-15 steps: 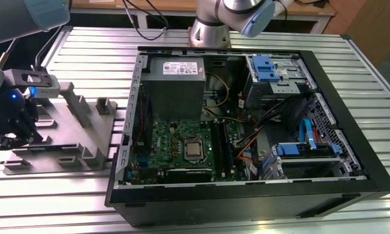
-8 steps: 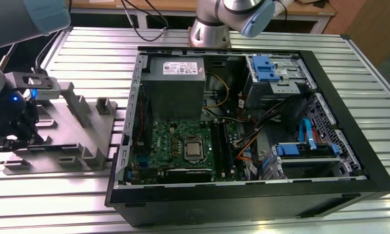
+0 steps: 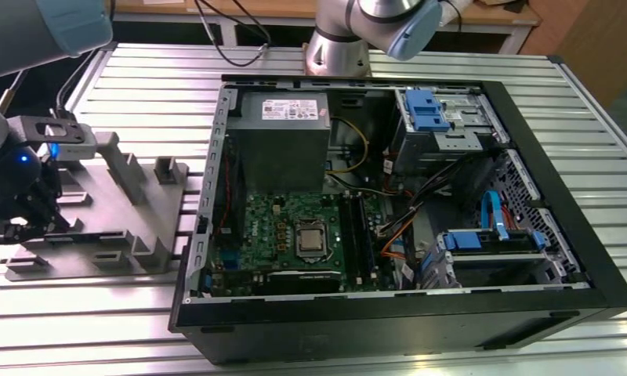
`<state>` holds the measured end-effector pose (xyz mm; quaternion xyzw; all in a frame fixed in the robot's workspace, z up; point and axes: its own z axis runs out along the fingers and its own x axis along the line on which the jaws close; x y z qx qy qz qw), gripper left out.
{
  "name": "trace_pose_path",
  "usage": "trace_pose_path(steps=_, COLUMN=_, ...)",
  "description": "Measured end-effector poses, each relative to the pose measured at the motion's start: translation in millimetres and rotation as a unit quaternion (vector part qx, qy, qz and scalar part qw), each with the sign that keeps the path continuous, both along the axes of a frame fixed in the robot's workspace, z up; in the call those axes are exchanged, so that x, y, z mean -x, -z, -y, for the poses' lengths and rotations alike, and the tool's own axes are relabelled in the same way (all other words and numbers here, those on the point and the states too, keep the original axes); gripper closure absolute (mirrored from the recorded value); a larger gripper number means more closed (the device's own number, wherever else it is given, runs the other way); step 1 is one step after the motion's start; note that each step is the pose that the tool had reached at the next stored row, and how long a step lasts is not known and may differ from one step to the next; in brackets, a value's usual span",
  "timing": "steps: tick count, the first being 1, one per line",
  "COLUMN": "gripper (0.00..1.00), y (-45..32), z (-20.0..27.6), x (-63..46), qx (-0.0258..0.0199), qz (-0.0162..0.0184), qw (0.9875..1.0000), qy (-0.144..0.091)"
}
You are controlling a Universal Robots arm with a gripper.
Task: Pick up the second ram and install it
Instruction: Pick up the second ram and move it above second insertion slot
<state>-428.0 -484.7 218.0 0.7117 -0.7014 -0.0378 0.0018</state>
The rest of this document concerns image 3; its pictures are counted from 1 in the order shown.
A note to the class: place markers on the black open PC case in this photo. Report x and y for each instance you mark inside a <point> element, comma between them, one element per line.
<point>396,337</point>

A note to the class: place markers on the empty blue disk carrier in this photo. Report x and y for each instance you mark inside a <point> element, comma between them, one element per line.
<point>425,117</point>

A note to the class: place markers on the grey power supply unit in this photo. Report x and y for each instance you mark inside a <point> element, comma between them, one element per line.
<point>281,156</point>

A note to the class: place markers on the CPU socket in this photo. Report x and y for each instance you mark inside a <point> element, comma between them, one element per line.
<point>310,223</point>

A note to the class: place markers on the hard disk in blue carrier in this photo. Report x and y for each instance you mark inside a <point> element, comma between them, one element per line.
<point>459,241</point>

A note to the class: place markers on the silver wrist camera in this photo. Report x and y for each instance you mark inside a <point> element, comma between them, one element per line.
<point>77,150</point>

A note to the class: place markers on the wooden workbench white frame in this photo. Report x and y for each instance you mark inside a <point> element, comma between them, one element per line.
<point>501,15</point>

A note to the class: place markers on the black graphics card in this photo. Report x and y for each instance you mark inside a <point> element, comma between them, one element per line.
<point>302,280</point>

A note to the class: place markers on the grey parts rack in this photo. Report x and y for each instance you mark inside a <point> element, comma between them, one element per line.
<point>114,203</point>

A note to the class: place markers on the green motherboard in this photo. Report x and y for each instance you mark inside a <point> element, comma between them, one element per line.
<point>265,219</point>

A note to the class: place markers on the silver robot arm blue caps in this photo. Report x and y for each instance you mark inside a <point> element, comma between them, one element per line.
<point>10,31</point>

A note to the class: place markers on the brown wooden cabinet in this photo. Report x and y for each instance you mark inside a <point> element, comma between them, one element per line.
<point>595,39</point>

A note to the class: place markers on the black case fan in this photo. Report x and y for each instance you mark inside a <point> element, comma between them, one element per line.
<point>237,176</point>

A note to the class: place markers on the silver CPU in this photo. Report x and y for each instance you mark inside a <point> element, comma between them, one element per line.
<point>312,239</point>

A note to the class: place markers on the black RAM slot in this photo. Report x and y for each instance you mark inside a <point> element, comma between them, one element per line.
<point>357,235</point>
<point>348,235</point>

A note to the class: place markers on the silver drive cage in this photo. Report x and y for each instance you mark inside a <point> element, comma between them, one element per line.
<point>459,141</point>

